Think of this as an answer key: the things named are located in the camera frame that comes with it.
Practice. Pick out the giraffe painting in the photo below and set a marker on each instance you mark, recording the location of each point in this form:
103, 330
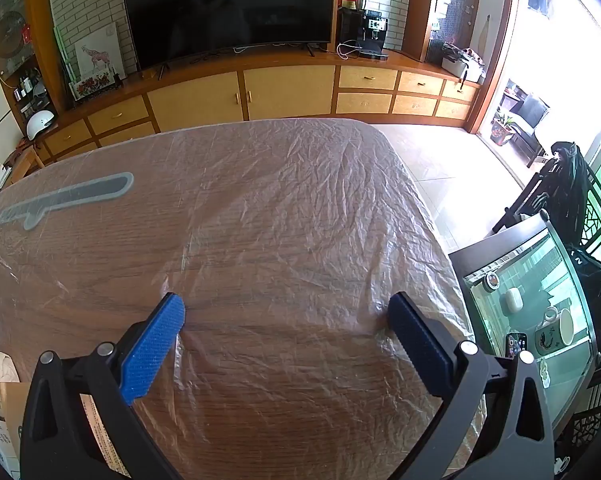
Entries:
98, 55

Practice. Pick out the black coffee machine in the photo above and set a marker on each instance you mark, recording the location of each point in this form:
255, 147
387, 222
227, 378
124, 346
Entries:
373, 30

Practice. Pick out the grey storage box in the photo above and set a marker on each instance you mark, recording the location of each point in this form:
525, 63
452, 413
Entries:
460, 67

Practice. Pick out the black flat screen television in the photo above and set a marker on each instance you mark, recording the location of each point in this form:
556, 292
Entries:
230, 5

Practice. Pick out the black smartphone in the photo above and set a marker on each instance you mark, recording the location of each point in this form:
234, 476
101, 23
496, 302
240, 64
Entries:
516, 345

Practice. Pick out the long wooden wall cabinet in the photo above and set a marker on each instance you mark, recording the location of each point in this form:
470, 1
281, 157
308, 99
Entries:
290, 92

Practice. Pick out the red flower picture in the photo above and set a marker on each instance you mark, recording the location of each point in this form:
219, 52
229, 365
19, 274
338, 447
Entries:
90, 87

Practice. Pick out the dark wooden chair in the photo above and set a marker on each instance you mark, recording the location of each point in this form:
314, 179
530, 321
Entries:
530, 195

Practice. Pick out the white earbuds case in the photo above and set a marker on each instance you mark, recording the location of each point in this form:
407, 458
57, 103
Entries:
511, 300

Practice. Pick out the electric fan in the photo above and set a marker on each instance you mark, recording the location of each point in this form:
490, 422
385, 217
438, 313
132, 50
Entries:
10, 35

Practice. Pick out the potted plant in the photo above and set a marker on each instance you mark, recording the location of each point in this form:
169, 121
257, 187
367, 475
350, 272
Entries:
502, 132

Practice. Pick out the white helmet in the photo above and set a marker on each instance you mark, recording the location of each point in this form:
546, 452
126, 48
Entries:
40, 122

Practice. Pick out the dark balcony armchair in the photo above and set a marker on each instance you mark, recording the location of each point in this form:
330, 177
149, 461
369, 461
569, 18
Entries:
532, 110

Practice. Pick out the white printed mug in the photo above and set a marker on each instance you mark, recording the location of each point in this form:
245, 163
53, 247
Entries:
555, 332

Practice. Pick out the black jacket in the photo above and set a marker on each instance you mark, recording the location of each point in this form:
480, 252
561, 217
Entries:
572, 195

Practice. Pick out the black speaker box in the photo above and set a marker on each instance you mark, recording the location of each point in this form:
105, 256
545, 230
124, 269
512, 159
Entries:
349, 27

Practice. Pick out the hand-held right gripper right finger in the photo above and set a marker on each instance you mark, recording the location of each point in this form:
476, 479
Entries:
420, 345

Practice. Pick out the glass top side table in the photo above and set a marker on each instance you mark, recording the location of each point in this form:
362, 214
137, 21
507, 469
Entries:
525, 280

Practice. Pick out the wooden glass shelf unit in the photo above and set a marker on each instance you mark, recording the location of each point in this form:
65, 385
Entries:
30, 85

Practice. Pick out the grey foam table edge guard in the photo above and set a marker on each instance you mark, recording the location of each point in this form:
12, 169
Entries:
70, 197

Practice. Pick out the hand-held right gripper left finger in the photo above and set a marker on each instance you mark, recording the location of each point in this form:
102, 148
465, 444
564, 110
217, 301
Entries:
153, 345

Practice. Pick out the brown cardboard box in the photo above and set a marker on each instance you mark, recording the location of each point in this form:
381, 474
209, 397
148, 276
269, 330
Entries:
13, 410

